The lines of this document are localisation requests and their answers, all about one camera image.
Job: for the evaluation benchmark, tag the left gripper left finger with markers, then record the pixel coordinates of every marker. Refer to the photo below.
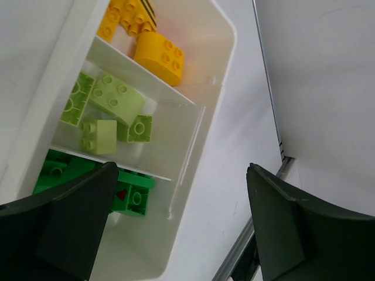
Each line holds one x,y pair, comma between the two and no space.
55,234

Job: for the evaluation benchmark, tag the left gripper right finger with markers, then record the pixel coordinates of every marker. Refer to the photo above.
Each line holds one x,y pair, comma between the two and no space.
302,237

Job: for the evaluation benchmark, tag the dark green sloped brick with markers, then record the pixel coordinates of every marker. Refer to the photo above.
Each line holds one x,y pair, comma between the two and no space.
59,168

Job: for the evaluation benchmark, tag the light green bottom brick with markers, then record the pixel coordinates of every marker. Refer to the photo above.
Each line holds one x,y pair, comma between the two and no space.
99,136

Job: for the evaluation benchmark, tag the light green base brick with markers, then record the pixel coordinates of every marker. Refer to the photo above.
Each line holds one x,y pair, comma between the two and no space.
78,99

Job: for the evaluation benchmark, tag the small yellow lego brick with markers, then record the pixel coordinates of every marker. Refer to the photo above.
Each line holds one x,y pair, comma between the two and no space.
138,16

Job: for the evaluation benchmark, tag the dark green base brick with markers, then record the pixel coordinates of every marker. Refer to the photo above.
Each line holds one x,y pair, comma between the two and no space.
131,194

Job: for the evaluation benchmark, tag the white divided sorting tray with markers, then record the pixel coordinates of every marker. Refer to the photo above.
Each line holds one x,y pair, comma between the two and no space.
44,46

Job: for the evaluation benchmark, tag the aluminium rail right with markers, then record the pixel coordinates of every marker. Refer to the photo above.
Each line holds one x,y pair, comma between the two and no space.
245,133

